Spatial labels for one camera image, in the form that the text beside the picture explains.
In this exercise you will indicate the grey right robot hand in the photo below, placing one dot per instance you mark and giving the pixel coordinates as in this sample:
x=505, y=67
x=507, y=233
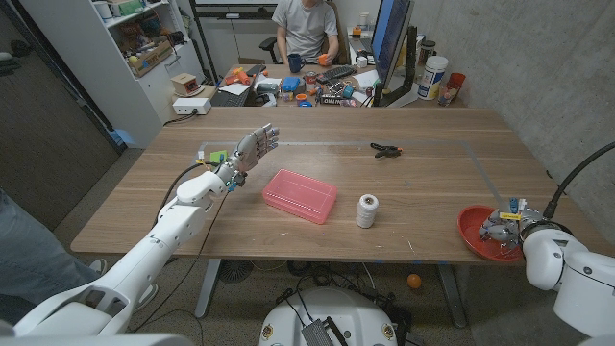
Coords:
x=504, y=230

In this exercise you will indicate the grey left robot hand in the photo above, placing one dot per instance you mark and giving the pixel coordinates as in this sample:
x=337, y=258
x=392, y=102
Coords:
x=250, y=151

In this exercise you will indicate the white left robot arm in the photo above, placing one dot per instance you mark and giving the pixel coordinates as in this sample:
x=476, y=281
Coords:
x=173, y=230

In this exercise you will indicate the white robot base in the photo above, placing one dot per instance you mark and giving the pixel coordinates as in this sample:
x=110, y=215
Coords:
x=355, y=312

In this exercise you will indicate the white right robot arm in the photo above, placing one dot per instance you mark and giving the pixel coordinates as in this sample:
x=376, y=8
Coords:
x=572, y=274

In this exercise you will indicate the red bowl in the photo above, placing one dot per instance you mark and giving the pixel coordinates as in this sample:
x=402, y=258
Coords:
x=470, y=223

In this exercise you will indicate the pink clamshell container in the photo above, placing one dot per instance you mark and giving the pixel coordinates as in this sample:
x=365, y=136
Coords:
x=300, y=194

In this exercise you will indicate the orange hand tool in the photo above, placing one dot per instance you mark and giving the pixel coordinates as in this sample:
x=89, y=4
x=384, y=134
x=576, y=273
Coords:
x=240, y=77

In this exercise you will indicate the white thread spool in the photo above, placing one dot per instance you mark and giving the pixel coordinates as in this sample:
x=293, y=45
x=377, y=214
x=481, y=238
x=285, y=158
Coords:
x=367, y=211

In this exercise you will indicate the green cube block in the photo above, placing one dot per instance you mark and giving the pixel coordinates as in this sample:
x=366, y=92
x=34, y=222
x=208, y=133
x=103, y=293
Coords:
x=217, y=156

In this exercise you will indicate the black laptop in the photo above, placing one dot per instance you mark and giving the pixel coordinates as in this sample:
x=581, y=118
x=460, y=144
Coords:
x=230, y=98

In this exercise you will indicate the white power box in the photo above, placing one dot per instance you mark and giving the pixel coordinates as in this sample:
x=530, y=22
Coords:
x=191, y=106

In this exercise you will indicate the blue plastic box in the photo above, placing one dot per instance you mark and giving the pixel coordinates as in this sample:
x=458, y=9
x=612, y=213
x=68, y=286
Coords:
x=290, y=84

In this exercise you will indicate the grey table leg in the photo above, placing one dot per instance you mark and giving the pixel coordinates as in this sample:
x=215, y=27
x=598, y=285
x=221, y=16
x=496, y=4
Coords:
x=207, y=288
x=451, y=295

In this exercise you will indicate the red and white can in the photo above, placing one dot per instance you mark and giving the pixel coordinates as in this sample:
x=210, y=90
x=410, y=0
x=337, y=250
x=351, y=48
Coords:
x=310, y=81

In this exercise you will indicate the small beige box device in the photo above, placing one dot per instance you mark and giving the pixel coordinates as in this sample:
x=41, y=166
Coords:
x=185, y=84

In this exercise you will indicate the black nitro box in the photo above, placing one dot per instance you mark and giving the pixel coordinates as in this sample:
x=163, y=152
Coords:
x=331, y=99

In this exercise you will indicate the dark blue mug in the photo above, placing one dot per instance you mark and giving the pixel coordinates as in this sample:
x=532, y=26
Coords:
x=295, y=63

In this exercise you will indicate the orange ball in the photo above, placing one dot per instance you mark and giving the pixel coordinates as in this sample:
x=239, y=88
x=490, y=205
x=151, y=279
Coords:
x=414, y=281

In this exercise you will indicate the black keyboard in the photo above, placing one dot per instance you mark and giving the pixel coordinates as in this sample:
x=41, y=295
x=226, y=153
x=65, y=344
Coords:
x=336, y=73

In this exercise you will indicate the small orange cup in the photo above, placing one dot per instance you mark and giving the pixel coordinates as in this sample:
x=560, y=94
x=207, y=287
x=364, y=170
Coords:
x=323, y=59

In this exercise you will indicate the black spring clamp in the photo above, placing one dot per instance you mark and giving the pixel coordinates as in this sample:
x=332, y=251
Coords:
x=384, y=151

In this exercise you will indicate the cardboard box with tools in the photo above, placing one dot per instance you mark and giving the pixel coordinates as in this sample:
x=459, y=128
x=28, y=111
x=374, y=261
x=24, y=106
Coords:
x=151, y=58

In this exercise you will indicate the seated person grey shirt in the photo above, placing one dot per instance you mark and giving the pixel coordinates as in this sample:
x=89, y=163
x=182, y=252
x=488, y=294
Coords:
x=305, y=26

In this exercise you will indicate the brown jacket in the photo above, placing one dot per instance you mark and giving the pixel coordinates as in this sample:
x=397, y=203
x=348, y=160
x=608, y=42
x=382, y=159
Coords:
x=343, y=33

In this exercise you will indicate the white tub blue label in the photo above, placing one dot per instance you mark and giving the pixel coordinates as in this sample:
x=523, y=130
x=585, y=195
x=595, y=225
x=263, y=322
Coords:
x=431, y=77

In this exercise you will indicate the white shoe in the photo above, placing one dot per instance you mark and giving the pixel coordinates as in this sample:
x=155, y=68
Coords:
x=99, y=266
x=148, y=294

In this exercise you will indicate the white shelf unit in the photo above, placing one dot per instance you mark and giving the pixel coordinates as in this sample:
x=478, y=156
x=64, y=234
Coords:
x=96, y=62

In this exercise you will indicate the black computer monitor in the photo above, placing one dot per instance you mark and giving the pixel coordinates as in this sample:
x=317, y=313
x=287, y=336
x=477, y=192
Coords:
x=390, y=38

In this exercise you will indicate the black monitor stand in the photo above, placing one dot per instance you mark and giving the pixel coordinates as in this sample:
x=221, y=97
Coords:
x=410, y=62

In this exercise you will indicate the grey heat sink module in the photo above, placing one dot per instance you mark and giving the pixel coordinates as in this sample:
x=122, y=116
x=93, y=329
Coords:
x=317, y=334

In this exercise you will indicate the dark jar black lid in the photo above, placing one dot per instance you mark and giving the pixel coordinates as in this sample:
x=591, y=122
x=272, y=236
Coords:
x=425, y=52

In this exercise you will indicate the standing person in jeans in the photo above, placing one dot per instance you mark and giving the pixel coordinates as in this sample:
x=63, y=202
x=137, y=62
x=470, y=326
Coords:
x=29, y=259

